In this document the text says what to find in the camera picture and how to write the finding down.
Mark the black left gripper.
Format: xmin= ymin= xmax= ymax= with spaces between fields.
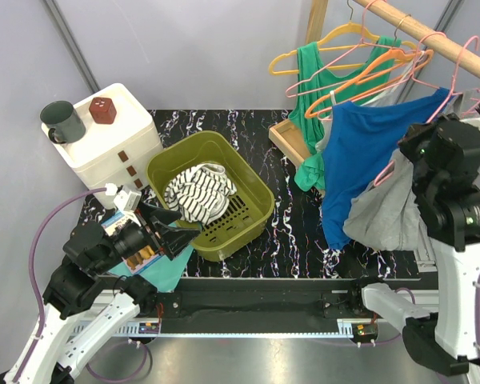
xmin=95 ymin=200 xmax=202 ymax=273

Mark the blue tank top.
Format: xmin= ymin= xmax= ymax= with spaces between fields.
xmin=322 ymin=88 xmax=450 ymax=250

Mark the white cable duct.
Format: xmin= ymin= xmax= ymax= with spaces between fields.
xmin=71 ymin=319 xmax=381 ymax=337

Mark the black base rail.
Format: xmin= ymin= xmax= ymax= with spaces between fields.
xmin=59 ymin=275 xmax=417 ymax=321

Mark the wooden clothes rack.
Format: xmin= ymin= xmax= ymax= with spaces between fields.
xmin=268 ymin=0 xmax=480 ymax=165

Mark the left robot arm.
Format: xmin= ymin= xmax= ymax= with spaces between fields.
xmin=0 ymin=203 xmax=200 ymax=383

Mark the pink wire hanger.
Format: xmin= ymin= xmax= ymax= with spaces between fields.
xmin=284 ymin=0 xmax=381 ymax=98

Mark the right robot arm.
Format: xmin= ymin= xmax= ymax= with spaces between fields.
xmin=347 ymin=102 xmax=480 ymax=382

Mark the light grey tank top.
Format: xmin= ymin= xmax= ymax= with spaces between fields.
xmin=314 ymin=59 xmax=425 ymax=153

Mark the orange plastic hanger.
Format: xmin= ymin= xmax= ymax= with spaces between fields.
xmin=304 ymin=47 xmax=436 ymax=120

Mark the dark green mug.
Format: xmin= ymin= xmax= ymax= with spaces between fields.
xmin=40 ymin=101 xmax=86 ymax=145

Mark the white drawer unit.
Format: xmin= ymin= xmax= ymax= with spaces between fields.
xmin=53 ymin=83 xmax=162 ymax=190

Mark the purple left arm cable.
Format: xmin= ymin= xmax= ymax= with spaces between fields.
xmin=11 ymin=186 xmax=153 ymax=382

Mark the yellow velvet hanger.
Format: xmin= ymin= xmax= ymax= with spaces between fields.
xmin=268 ymin=19 xmax=416 ymax=82

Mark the dark red cube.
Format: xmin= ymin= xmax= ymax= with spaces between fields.
xmin=89 ymin=97 xmax=117 ymax=125

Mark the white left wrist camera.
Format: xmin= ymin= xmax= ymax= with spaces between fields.
xmin=105 ymin=182 xmax=142 ymax=212

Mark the pink hanger under blue top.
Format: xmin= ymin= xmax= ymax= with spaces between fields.
xmin=315 ymin=30 xmax=449 ymax=121

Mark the green tank top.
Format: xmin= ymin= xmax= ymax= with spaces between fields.
xmin=287 ymin=34 xmax=402 ymax=192

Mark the olive green plastic basket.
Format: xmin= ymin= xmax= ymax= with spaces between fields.
xmin=146 ymin=130 xmax=274 ymax=262

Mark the black white striped tank top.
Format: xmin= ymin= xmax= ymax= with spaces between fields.
xmin=163 ymin=162 xmax=237 ymax=226

